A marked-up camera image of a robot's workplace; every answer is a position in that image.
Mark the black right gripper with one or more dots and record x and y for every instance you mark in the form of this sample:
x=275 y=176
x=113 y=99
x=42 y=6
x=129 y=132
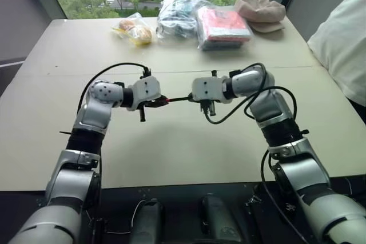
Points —
x=208 y=108

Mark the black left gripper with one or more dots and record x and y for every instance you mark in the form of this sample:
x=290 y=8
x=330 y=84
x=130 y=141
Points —
x=142 y=112

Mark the red pen cap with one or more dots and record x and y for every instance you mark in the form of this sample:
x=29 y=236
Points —
x=167 y=100

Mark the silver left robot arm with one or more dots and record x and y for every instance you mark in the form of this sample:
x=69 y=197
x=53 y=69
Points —
x=95 y=112

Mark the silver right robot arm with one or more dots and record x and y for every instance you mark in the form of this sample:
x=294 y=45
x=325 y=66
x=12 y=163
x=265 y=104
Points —
x=271 y=107

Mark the clear bag of bread buns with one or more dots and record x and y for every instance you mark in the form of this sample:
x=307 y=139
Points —
x=138 y=32

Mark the clear bag with red book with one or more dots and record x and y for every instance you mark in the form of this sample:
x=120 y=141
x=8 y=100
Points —
x=223 y=27

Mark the clear bag of dark items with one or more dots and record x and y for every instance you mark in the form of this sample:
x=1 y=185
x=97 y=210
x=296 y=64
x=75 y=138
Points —
x=177 y=18

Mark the pink fabric hat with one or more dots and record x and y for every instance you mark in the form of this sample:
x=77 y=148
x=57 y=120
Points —
x=261 y=12

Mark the dark rounded shape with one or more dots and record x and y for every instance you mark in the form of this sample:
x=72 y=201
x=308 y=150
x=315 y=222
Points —
x=220 y=218
x=148 y=221

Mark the person in white shirt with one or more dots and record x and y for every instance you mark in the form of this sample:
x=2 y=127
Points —
x=343 y=41

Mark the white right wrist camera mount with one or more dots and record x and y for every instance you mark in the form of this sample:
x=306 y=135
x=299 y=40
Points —
x=207 y=88

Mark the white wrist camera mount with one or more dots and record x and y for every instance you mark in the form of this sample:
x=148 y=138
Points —
x=207 y=88
x=145 y=89

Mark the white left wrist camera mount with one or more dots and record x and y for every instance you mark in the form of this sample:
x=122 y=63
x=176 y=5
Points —
x=145 y=89

